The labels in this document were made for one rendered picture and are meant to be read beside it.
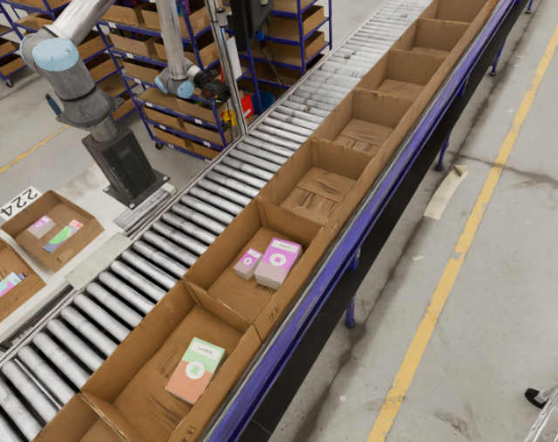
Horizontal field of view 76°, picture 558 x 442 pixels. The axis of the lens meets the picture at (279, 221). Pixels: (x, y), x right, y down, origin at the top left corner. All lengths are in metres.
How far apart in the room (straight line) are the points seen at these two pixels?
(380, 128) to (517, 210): 1.34
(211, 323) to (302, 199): 0.62
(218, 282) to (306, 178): 0.60
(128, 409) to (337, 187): 1.08
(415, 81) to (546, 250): 1.32
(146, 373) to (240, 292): 0.38
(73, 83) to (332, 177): 1.09
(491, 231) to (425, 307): 0.74
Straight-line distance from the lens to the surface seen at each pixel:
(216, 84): 1.93
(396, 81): 2.20
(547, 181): 3.15
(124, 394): 1.28
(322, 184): 1.55
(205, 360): 1.14
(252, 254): 1.30
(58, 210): 2.15
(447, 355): 2.18
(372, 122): 1.87
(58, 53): 1.66
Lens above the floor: 1.98
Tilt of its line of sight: 50 degrees down
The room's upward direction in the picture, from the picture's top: 11 degrees counter-clockwise
